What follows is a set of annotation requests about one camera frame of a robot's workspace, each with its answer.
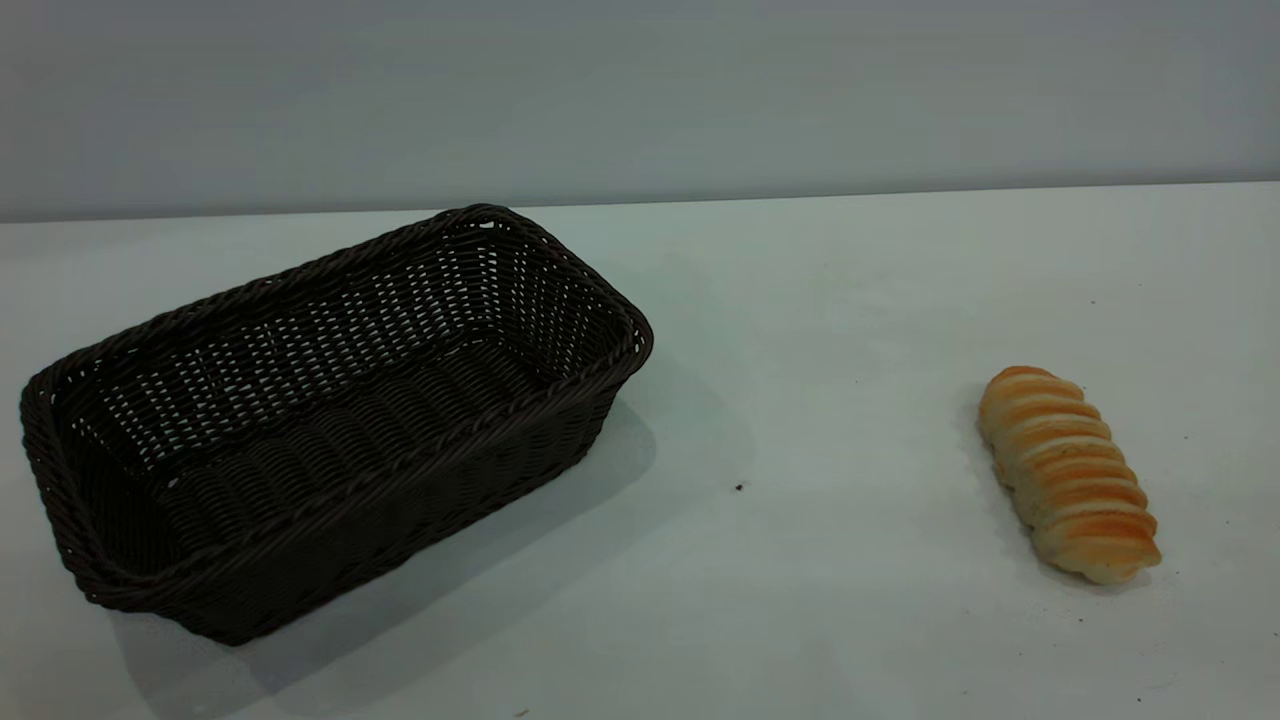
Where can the striped golden bread loaf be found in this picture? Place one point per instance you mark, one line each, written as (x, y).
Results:
(1070, 475)

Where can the dark brown woven basket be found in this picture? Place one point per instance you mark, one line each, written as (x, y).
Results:
(330, 520)

